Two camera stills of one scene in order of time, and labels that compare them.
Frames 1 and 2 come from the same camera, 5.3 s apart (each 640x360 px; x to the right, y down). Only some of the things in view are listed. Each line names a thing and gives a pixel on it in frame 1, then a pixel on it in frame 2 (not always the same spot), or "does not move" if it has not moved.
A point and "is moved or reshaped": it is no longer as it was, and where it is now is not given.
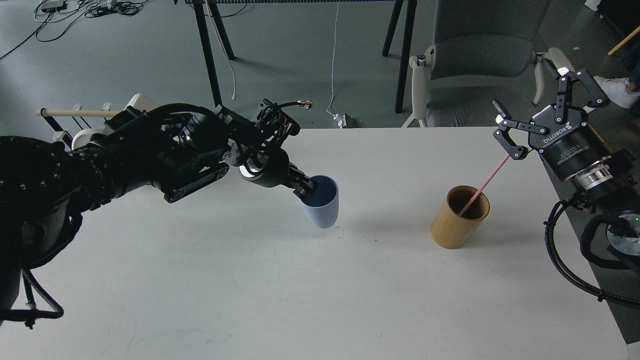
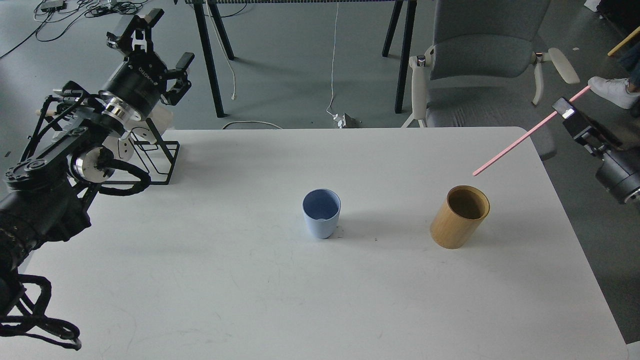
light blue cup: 322,205 is moved or reshaped
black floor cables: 53,17 does not move
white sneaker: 617,90 does not move
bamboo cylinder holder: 450,230 does not move
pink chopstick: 473,199 is moved or reshaped
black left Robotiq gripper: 274,163 -> 138,84
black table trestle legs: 201,16 does not move
